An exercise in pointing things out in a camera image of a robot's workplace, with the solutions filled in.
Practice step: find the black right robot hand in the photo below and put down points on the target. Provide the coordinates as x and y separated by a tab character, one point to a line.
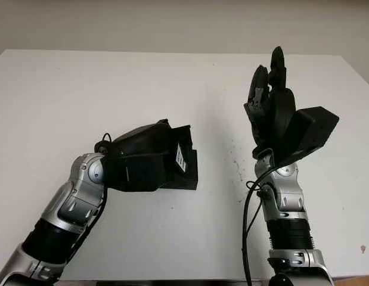
275	113

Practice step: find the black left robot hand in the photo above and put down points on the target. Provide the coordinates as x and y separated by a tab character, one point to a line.
139	141

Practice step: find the black RealSense box lid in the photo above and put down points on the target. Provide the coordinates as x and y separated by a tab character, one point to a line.
182	140

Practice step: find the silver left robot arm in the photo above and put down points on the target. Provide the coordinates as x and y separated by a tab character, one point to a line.
68	208

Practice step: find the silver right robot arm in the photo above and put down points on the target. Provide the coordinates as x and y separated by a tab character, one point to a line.
288	208

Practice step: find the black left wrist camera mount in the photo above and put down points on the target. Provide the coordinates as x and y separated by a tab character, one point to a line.
136	172

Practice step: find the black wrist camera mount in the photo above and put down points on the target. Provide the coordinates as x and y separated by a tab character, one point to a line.
136	172
312	131

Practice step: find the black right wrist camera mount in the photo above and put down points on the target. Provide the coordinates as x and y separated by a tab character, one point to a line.
312	131

